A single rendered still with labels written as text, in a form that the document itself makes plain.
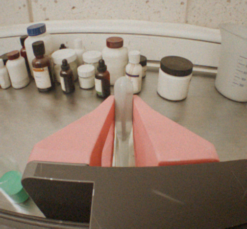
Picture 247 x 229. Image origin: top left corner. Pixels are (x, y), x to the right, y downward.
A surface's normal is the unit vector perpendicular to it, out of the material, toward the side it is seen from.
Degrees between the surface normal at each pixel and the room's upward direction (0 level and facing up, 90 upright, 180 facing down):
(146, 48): 90
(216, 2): 90
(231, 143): 0
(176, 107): 0
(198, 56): 90
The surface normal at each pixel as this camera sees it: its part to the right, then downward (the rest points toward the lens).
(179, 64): 0.00, -0.79
